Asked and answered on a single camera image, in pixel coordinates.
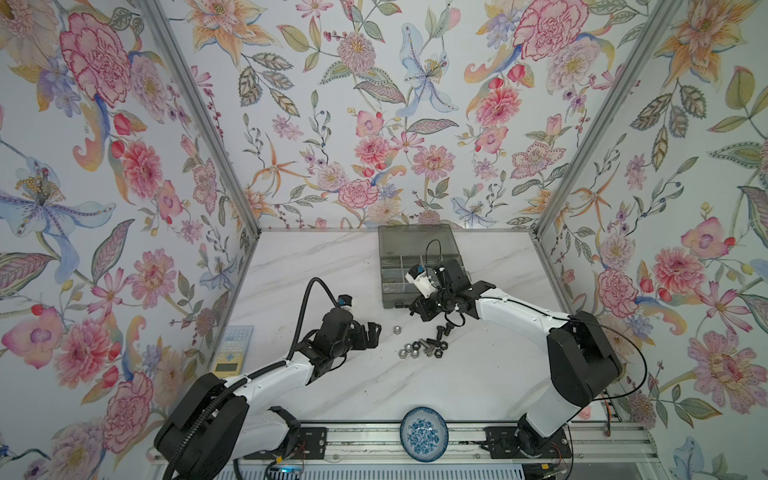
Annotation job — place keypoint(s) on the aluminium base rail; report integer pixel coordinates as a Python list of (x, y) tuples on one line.
[(380, 442)]

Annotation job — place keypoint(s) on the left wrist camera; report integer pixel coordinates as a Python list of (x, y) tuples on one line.
[(345, 300)]

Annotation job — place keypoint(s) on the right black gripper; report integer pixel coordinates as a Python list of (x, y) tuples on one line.
[(420, 307)]

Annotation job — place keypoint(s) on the yellow grey calculator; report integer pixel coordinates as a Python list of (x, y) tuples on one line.
[(232, 350)]

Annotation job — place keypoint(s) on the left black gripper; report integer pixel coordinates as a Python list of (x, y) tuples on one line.
[(362, 341)]

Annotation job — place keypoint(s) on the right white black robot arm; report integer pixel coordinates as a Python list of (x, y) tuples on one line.
[(581, 361)]

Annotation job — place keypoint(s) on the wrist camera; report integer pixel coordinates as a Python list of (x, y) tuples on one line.
[(345, 300), (419, 277)]

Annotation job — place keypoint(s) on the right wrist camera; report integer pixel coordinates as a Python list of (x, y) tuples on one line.
[(419, 277)]

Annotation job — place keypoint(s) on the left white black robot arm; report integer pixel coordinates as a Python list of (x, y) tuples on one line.
[(221, 420)]

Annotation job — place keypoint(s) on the grey compartment organizer box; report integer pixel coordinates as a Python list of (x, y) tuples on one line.
[(403, 246)]

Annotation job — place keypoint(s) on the pile of nuts and bolts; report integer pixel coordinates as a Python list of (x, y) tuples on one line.
[(431, 348)]

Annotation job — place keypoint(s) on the blue patterned ceramic plate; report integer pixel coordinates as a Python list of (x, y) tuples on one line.
[(424, 434)]

